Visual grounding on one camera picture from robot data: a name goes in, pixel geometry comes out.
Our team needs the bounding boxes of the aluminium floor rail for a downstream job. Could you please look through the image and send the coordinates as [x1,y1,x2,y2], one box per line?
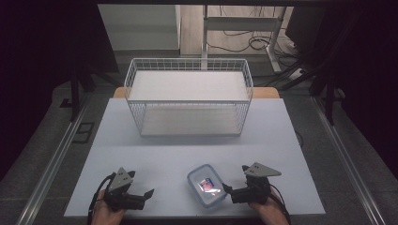
[310,94,389,225]
[14,93,92,225]

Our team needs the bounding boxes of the clear blue-rimmed food container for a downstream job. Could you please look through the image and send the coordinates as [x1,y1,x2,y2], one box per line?
[186,163,228,209]

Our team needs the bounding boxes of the small colourful packet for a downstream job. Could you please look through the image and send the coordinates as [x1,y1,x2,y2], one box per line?
[198,176,218,194]

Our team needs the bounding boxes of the person's right hand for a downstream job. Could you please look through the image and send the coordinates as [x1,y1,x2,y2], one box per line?
[248,191,283,218]

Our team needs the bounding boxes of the white liner board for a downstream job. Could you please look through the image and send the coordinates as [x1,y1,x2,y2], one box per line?
[129,70,251,137]

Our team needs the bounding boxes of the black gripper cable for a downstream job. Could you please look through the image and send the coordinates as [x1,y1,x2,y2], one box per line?
[86,172,117,225]
[269,183,292,225]

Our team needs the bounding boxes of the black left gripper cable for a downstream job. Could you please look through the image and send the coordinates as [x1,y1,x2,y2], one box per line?
[86,172,117,225]

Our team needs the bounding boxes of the white metal desk frame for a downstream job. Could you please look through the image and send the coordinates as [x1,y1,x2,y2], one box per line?
[201,5,287,74]

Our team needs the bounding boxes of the light blue table sheet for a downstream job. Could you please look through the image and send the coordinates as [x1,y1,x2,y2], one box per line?
[63,97,327,218]

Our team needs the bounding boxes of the black floor cables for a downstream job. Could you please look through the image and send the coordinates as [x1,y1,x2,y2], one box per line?
[206,5,299,61]

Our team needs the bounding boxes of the black metal stand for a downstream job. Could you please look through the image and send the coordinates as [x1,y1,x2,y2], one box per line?
[308,18,346,127]

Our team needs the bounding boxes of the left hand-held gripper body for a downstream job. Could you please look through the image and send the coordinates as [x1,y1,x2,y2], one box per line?
[103,166,146,212]

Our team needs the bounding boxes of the person's left hand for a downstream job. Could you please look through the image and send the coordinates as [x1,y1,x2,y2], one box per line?
[93,189,127,221]

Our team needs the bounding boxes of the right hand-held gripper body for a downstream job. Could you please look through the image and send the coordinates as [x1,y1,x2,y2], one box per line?
[231,161,283,205]

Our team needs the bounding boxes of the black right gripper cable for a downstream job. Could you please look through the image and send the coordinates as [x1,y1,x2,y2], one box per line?
[269,183,292,225]

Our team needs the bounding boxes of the black square floor bracket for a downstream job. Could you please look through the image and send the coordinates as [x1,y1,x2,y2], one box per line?
[71,121,96,145]

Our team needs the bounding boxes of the wooden table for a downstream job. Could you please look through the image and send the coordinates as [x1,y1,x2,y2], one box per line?
[112,86,282,100]

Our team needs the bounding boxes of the white wire basket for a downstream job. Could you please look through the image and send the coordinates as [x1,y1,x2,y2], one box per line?
[123,57,254,138]

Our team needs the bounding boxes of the white cabinet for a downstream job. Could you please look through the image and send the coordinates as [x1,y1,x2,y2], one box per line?
[97,4,182,52]

